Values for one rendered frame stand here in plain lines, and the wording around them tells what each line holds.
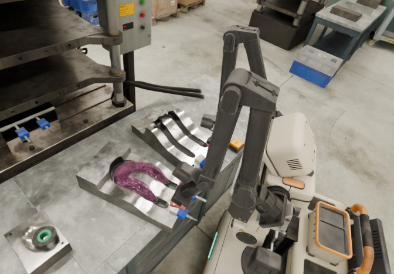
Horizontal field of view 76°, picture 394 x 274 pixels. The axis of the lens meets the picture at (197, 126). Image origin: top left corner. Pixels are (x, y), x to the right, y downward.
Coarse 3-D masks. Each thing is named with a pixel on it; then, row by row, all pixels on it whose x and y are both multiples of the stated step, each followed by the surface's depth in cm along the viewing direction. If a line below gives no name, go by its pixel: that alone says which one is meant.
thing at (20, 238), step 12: (36, 216) 103; (48, 216) 104; (24, 228) 99; (36, 228) 101; (12, 240) 96; (24, 240) 97; (60, 240) 98; (24, 252) 93; (36, 252) 94; (48, 252) 94; (60, 252) 97; (24, 264) 91; (36, 264) 91; (48, 264) 95
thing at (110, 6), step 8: (104, 0) 125; (112, 0) 124; (104, 8) 128; (112, 8) 127; (112, 16) 130; (112, 24) 132; (112, 32) 135; (112, 48) 141; (112, 56) 145; (120, 56) 149; (112, 64) 149; (120, 64) 151; (112, 72) 153; (120, 72) 154; (120, 88) 161; (120, 96) 165; (112, 104) 170; (120, 104) 168
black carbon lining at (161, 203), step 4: (120, 156) 125; (116, 160) 125; (120, 160) 127; (124, 160) 128; (128, 160) 129; (132, 160) 129; (112, 164) 123; (116, 164) 127; (120, 164) 127; (112, 168) 125; (116, 168) 125; (112, 172) 123; (112, 176) 122; (112, 180) 119; (164, 184) 123; (168, 184) 125; (172, 184) 125; (176, 184) 125; (172, 188) 124; (156, 196) 118; (160, 200) 118; (164, 200) 118; (156, 204) 116; (160, 204) 117; (164, 204) 117; (168, 204) 117; (164, 208) 115
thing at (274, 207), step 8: (272, 192) 86; (272, 200) 81; (280, 200) 83; (256, 208) 86; (264, 208) 81; (272, 208) 80; (280, 208) 82; (264, 216) 82; (272, 216) 81; (280, 216) 80; (264, 224) 82; (272, 224) 80; (280, 224) 79
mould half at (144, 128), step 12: (144, 120) 154; (168, 120) 146; (144, 132) 147; (156, 132) 138; (180, 132) 146; (192, 132) 149; (156, 144) 141; (168, 144) 139; (192, 144) 142; (168, 156) 138; (180, 156) 134
